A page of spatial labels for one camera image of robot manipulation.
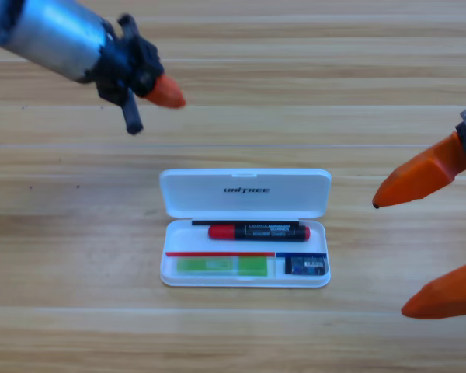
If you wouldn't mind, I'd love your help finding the green and white highlighter pen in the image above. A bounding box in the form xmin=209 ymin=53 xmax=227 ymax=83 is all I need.
xmin=176 ymin=256 xmax=269 ymax=277

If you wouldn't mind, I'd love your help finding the small blue black eraser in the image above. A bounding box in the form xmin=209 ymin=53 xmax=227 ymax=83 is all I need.
xmin=284 ymin=256 xmax=330 ymax=276

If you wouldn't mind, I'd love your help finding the black marker with red cap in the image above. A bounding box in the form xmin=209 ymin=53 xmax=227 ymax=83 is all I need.
xmin=207 ymin=223 xmax=311 ymax=242

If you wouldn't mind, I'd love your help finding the white Unitree pencil case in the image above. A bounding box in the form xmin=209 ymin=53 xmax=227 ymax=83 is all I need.
xmin=158 ymin=168 xmax=332 ymax=289

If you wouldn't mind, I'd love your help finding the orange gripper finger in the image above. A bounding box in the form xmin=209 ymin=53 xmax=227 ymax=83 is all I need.
xmin=401 ymin=263 xmax=466 ymax=320

